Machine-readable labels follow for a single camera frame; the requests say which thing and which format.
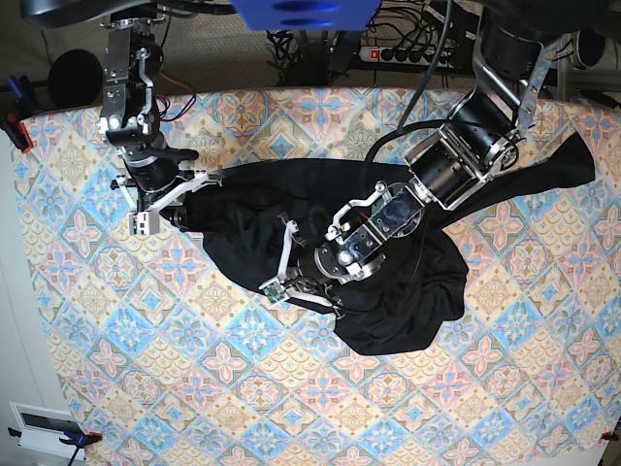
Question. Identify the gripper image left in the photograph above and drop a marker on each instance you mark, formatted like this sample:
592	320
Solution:
153	171

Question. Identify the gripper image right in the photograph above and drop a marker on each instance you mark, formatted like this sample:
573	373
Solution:
320	263

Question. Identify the black t-shirt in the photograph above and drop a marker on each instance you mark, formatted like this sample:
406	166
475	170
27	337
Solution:
421	283

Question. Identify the robot arm image right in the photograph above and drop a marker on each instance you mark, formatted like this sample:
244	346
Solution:
467	150

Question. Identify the black round speaker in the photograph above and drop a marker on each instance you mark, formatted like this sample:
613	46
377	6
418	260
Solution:
75	79

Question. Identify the red black clamp upper left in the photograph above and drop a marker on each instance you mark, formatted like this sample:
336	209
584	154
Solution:
11	121

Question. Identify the patterned tablecloth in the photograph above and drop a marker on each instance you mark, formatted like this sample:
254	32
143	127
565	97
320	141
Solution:
174	365

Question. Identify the white power strip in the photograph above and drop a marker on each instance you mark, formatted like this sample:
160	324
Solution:
419	56

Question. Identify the blue clamp lower left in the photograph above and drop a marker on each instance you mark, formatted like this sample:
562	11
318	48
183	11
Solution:
77	439

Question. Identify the orange clamp lower right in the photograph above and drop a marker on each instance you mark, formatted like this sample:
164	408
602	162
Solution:
610	436

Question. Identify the white round device upper right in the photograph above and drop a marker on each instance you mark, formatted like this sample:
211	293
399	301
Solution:
589	47

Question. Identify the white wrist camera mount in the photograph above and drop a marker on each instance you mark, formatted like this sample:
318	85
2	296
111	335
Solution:
289	284
160	204

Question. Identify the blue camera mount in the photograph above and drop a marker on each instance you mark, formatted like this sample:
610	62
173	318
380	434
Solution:
339	15

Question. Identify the white wall vent box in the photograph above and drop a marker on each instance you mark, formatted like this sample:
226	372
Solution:
41	429

